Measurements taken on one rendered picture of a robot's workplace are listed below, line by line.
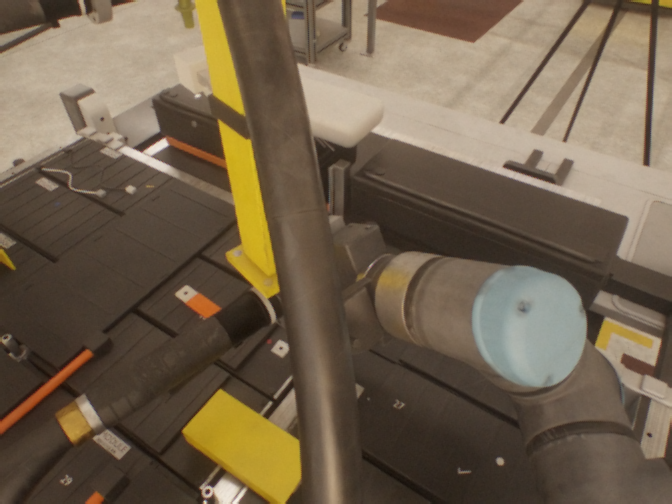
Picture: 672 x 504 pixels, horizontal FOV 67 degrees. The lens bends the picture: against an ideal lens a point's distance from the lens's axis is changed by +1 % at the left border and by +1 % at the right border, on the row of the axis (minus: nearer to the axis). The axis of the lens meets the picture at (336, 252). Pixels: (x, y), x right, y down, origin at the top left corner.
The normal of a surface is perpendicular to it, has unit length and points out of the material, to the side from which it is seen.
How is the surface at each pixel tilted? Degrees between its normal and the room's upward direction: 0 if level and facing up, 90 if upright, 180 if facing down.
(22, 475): 30
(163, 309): 0
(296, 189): 45
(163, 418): 0
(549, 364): 55
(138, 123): 0
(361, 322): 60
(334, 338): 49
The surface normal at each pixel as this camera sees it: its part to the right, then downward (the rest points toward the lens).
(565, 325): 0.51, 0.06
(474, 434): 0.00, -0.70
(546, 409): -0.73, -0.49
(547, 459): -0.89, -0.33
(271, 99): 0.12, -0.01
